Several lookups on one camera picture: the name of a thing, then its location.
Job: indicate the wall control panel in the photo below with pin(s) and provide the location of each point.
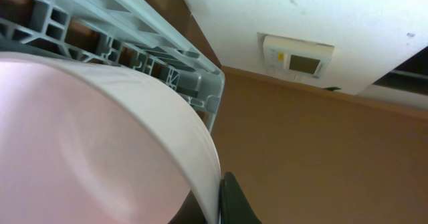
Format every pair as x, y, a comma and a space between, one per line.
292, 59

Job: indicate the grey dishwasher rack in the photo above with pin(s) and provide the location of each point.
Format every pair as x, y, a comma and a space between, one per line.
125, 33

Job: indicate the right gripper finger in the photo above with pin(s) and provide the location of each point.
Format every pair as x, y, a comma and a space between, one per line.
234, 206

